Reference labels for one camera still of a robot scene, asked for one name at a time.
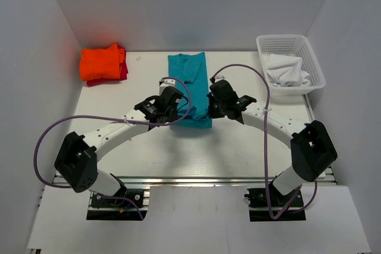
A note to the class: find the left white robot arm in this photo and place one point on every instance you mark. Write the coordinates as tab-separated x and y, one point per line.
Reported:
78	157

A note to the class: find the orange folded t-shirt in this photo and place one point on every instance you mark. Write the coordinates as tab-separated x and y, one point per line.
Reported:
101	63

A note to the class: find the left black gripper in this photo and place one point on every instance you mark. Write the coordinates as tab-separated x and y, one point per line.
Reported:
174	116

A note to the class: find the white crumpled t-shirt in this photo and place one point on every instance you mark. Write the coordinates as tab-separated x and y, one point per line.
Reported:
286	71

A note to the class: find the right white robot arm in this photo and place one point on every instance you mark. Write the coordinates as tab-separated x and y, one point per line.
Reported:
312	150

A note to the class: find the teal t-shirt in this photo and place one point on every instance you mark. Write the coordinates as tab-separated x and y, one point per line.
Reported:
192	71

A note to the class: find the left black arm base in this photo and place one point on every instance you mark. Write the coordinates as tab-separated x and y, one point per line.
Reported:
135	208

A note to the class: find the white plastic basket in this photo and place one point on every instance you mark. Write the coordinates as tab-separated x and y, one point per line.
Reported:
292	46

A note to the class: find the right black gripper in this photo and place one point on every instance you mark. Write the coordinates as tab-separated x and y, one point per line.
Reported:
213	113

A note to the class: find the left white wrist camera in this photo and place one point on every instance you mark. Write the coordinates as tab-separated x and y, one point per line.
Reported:
163	83

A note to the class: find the red folded t-shirt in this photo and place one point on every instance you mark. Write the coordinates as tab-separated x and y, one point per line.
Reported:
123	71

